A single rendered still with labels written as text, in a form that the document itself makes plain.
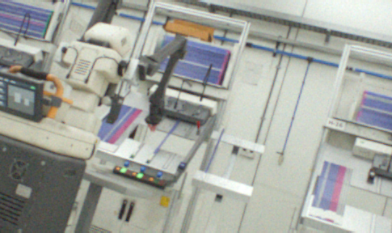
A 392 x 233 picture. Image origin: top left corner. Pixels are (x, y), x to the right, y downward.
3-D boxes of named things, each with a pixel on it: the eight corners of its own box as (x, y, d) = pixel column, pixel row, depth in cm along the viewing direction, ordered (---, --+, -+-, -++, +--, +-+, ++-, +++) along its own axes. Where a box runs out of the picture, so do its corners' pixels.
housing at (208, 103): (212, 124, 351) (213, 107, 343) (149, 106, 364) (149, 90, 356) (215, 117, 357) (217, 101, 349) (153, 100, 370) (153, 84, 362)
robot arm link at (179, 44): (179, 27, 293) (192, 36, 291) (172, 46, 302) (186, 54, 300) (136, 58, 260) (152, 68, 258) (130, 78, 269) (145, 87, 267)
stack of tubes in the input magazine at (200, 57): (218, 85, 346) (229, 48, 349) (152, 68, 359) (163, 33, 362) (221, 89, 358) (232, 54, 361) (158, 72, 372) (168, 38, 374)
